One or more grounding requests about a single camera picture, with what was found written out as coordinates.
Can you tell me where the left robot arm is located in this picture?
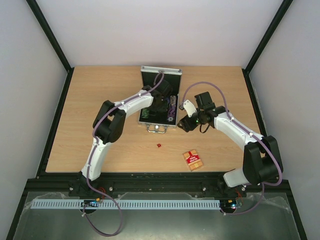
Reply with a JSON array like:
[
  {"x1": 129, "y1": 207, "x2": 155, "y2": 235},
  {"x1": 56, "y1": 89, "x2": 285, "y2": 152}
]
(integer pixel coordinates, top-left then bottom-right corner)
[{"x1": 81, "y1": 81, "x2": 173, "y2": 181}]

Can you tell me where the light blue cable duct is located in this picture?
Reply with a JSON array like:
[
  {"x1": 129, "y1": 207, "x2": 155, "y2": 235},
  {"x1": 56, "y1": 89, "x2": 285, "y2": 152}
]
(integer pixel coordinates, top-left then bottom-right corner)
[{"x1": 30, "y1": 199, "x2": 221, "y2": 210}]

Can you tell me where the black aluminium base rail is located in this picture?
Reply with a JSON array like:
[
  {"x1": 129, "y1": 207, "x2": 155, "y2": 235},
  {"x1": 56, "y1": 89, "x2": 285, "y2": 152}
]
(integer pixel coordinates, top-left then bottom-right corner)
[{"x1": 24, "y1": 172, "x2": 262, "y2": 199}]

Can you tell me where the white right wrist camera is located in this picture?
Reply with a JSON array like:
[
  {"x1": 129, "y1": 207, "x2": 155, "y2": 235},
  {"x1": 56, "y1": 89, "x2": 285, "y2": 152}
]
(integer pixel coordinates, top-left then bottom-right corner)
[{"x1": 179, "y1": 100, "x2": 197, "y2": 118}]

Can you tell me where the red card deck box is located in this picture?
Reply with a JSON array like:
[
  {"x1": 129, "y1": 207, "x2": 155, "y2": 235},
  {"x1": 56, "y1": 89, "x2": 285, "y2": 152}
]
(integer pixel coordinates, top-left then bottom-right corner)
[{"x1": 182, "y1": 149, "x2": 204, "y2": 172}]

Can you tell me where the purple poker chip stack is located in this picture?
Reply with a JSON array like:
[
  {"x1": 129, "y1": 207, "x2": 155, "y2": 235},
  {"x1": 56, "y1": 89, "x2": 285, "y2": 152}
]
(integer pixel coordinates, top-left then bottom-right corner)
[{"x1": 167, "y1": 95, "x2": 177, "y2": 122}]

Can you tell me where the green poker chip stack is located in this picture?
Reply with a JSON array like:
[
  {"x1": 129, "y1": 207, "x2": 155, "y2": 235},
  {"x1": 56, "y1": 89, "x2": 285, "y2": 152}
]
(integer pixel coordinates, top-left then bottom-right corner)
[{"x1": 140, "y1": 108, "x2": 150, "y2": 119}]

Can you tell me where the aluminium poker case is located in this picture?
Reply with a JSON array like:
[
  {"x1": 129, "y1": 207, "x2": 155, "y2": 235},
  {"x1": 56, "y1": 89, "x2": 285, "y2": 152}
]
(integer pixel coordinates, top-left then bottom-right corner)
[{"x1": 138, "y1": 66, "x2": 183, "y2": 134}]

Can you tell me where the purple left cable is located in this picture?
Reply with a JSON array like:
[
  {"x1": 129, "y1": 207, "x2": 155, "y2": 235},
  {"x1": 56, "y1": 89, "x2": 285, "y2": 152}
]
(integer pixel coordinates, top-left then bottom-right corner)
[{"x1": 81, "y1": 70, "x2": 166, "y2": 236}]

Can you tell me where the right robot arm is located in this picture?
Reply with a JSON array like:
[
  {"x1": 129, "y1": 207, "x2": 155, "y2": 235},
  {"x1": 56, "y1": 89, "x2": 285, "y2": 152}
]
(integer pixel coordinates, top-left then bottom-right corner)
[{"x1": 177, "y1": 92, "x2": 283, "y2": 196}]

